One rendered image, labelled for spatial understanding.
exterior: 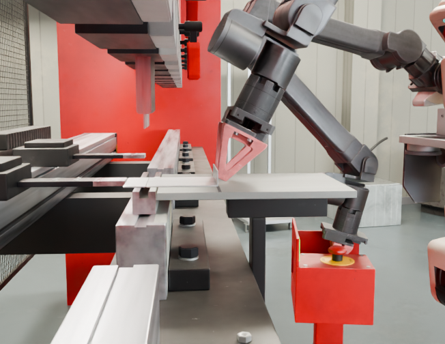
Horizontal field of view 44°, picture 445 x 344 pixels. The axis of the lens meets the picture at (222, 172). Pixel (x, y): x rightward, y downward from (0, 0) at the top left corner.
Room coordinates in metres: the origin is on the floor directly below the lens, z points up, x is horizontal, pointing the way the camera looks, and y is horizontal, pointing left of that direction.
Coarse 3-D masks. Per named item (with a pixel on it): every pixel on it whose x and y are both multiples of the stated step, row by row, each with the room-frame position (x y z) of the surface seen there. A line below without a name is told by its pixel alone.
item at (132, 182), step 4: (128, 180) 0.79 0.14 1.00; (132, 180) 0.79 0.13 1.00; (136, 180) 0.79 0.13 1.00; (140, 180) 0.79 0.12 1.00; (144, 180) 0.79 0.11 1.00; (124, 184) 0.75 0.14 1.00; (128, 184) 0.75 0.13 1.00; (132, 184) 0.75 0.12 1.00; (136, 184) 0.75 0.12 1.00; (140, 184) 0.75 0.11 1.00; (144, 184) 0.75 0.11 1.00
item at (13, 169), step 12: (0, 156) 0.81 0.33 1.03; (12, 156) 0.81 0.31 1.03; (0, 168) 0.73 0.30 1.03; (12, 168) 0.77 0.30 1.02; (24, 168) 0.79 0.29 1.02; (0, 180) 0.71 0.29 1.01; (12, 180) 0.74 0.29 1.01; (24, 180) 0.77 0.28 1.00; (36, 180) 0.77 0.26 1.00; (48, 180) 0.77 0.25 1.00; (60, 180) 0.77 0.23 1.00; (72, 180) 0.77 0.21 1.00; (84, 180) 0.77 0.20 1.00; (96, 180) 0.77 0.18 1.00; (108, 180) 0.77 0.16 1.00; (120, 180) 0.77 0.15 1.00; (0, 192) 0.71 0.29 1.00; (12, 192) 0.74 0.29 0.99
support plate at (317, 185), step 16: (176, 176) 0.85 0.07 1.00; (192, 176) 0.85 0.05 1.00; (208, 176) 0.85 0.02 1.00; (240, 176) 0.85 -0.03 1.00; (256, 176) 0.85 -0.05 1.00; (272, 176) 0.85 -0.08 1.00; (288, 176) 0.85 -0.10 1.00; (304, 176) 0.85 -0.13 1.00; (320, 176) 0.85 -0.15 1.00; (160, 192) 0.69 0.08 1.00; (176, 192) 0.69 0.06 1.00; (192, 192) 0.69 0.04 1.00; (208, 192) 0.70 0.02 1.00; (224, 192) 0.70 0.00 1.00; (240, 192) 0.70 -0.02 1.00; (256, 192) 0.70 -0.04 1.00; (272, 192) 0.70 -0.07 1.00; (288, 192) 0.70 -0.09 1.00; (304, 192) 0.70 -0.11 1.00; (320, 192) 0.71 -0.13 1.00; (336, 192) 0.71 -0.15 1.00; (352, 192) 0.71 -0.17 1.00
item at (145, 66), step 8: (136, 64) 0.73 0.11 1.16; (144, 64) 0.73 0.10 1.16; (152, 64) 0.77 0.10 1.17; (136, 72) 0.73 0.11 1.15; (144, 72) 0.73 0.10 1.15; (152, 72) 0.77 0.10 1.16; (136, 80) 0.73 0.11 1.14; (144, 80) 0.73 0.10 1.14; (152, 80) 0.77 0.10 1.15; (136, 88) 0.73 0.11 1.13; (144, 88) 0.73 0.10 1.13; (152, 88) 0.77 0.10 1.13; (136, 96) 0.73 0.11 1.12; (144, 96) 0.73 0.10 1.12; (152, 96) 0.76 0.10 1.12; (136, 104) 0.73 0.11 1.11; (144, 104) 0.73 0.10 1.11; (152, 104) 0.76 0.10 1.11; (144, 112) 0.73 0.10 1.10; (152, 112) 0.79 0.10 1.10; (144, 120) 0.73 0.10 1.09; (144, 128) 0.73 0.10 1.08
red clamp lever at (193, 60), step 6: (180, 24) 0.93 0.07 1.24; (186, 24) 0.93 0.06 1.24; (192, 24) 0.93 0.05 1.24; (198, 24) 0.93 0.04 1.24; (186, 30) 0.93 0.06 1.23; (192, 30) 0.93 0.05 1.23; (198, 30) 0.93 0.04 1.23; (192, 36) 0.93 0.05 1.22; (192, 42) 0.93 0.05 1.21; (198, 42) 0.93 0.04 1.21; (192, 48) 0.93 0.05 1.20; (198, 48) 0.93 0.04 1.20; (192, 54) 0.93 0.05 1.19; (198, 54) 0.93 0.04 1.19; (192, 60) 0.93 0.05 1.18; (198, 60) 0.93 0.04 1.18; (192, 66) 0.93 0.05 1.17; (198, 66) 0.93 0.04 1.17; (192, 72) 0.93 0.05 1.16; (198, 72) 0.93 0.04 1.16; (192, 78) 0.94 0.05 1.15; (198, 78) 0.94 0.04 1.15
